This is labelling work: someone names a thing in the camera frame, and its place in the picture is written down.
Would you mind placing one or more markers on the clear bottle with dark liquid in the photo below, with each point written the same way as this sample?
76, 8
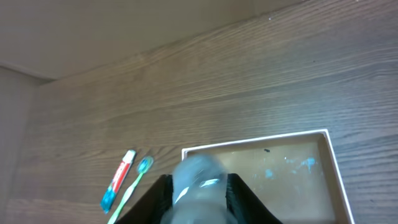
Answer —
199, 193

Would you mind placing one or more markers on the white cardboard box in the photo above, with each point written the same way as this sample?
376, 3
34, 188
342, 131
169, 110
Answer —
295, 175

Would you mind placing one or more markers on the green white toothbrush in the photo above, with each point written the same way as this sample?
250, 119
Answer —
143, 167

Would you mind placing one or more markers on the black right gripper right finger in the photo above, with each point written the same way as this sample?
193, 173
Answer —
244, 205

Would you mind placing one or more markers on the red white toothpaste tube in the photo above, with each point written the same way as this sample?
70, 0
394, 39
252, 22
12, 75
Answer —
117, 180

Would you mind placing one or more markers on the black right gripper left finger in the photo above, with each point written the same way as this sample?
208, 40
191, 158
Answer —
150, 208

